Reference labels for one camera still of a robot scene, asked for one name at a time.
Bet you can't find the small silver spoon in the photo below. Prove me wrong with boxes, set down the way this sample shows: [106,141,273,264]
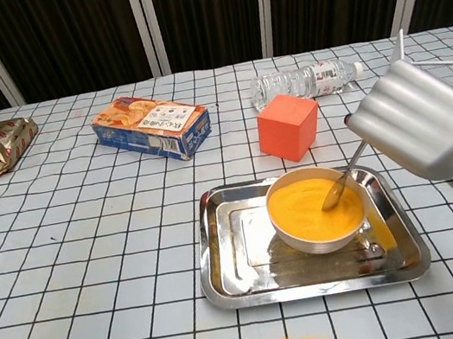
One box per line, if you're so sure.
[310,138,380,213]

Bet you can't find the beige bowl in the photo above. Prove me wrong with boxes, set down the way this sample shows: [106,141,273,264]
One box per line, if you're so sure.
[261,157,377,263]

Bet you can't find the checked tablecloth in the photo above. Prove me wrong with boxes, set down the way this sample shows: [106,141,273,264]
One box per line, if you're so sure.
[0,23,453,339]

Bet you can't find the clear plastic water bottle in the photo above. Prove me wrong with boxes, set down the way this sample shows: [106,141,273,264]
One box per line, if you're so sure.
[246,54,368,112]

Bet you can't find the black folding screen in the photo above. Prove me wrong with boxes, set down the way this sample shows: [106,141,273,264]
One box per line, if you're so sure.
[0,0,453,112]

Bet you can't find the white wire rack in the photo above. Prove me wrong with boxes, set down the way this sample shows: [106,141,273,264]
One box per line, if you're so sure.
[386,19,453,107]

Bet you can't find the yellow-orange powder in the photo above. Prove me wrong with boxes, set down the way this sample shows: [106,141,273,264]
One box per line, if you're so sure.
[265,169,369,247]

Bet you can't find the orange blue cookie box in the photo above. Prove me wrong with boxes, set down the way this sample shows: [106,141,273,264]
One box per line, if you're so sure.
[86,81,218,176]

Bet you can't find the orange cube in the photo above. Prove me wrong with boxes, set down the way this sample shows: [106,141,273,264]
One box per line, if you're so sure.
[251,87,329,169]

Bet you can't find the rectangular steel tray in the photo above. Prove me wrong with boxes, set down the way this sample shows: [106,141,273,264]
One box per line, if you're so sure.
[184,151,435,318]

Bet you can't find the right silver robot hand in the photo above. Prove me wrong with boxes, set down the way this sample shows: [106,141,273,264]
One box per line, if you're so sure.
[335,49,453,199]

